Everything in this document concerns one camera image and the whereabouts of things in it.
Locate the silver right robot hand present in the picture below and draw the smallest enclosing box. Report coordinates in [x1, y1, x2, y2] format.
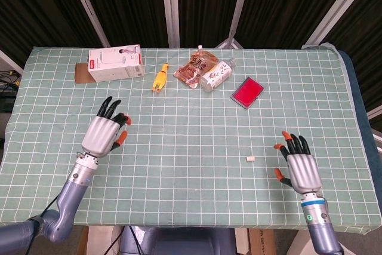
[273, 131, 323, 194]

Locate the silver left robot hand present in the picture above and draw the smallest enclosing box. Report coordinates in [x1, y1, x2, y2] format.
[80, 96, 133, 158]

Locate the white cardboard product box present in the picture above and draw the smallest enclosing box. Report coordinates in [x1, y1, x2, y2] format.
[73, 44, 146, 84]

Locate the brown cardboard carton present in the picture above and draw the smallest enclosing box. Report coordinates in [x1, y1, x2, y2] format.
[248, 228, 300, 255]

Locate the yellow rubber chicken toy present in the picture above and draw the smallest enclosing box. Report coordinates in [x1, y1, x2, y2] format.
[151, 62, 170, 93]

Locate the blue table padding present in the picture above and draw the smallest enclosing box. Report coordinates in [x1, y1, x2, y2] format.
[301, 42, 382, 162]

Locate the red ink pad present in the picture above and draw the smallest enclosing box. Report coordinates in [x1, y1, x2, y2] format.
[230, 76, 266, 110]

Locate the green checked tablecloth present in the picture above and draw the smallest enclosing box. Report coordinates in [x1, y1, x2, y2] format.
[0, 45, 378, 235]

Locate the brown snack pouch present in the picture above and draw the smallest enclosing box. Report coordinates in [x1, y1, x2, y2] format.
[173, 45, 220, 89]

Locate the clear plastic bottle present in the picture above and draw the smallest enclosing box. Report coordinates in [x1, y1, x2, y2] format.
[200, 57, 238, 91]

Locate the grey robot torso base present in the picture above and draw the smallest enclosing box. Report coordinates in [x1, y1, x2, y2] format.
[118, 225, 237, 255]

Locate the dark pleated curtain panel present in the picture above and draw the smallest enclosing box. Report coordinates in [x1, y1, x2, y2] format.
[178, 0, 249, 48]
[235, 0, 359, 48]
[0, 0, 104, 69]
[324, 0, 382, 113]
[78, 0, 174, 48]

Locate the white partition post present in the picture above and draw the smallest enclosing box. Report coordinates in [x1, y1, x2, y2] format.
[303, 0, 382, 49]
[0, 48, 25, 76]
[366, 107, 382, 156]
[215, 0, 255, 49]
[64, 0, 110, 48]
[160, 0, 181, 48]

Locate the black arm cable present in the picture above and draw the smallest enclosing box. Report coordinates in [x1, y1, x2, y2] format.
[26, 189, 64, 255]

